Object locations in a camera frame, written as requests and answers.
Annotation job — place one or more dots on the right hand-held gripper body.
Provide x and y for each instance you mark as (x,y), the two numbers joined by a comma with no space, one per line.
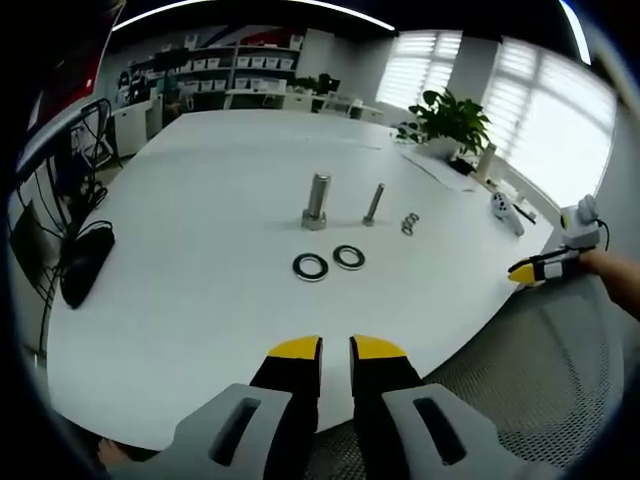
(580,232)

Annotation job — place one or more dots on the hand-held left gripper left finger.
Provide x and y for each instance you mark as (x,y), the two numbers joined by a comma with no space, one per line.
(280,400)

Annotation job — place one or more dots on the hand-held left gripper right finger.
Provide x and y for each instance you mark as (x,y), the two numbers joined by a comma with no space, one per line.
(390,400)

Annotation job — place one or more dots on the large dark steel washer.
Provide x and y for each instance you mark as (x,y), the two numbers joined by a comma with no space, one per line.
(300,267)
(340,257)

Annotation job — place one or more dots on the thin threaded steel stud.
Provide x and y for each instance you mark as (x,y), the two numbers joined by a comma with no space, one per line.
(374,206)

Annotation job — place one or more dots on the large threaded steel stud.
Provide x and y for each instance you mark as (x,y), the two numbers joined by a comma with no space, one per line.
(318,200)

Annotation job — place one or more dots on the person's left hand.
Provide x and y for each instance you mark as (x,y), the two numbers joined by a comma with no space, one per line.
(120,454)

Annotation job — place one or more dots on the white handheld controller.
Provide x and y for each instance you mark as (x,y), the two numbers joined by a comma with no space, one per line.
(505,210)

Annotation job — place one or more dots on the white bottle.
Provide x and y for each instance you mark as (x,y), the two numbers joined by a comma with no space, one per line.
(487,160)

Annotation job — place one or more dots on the green potted plant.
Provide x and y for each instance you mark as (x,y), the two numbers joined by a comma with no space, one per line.
(455,120)

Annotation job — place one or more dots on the black fabric bag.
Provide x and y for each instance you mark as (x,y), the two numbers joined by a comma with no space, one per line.
(87,265)

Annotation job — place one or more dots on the white cabinet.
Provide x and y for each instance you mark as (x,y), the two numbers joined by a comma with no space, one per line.
(135,125)

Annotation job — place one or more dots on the black mesh office chair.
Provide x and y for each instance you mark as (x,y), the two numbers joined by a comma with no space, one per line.
(97,130)

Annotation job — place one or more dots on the storage shelf with white bins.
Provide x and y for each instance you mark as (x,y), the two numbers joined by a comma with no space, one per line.
(240,70)

